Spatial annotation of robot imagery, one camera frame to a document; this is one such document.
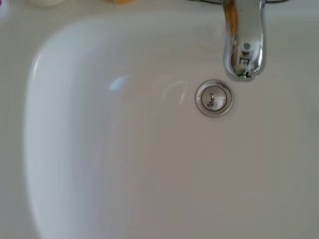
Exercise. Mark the white ceramic sink basin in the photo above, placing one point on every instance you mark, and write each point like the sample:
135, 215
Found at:
124, 161

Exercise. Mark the chrome sink drain stopper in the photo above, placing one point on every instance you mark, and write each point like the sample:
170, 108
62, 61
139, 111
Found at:
214, 97

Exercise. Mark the chrome faucet spout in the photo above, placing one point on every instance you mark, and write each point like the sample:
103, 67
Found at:
245, 37

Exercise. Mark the yellow orange object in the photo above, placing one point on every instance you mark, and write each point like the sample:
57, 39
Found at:
117, 1

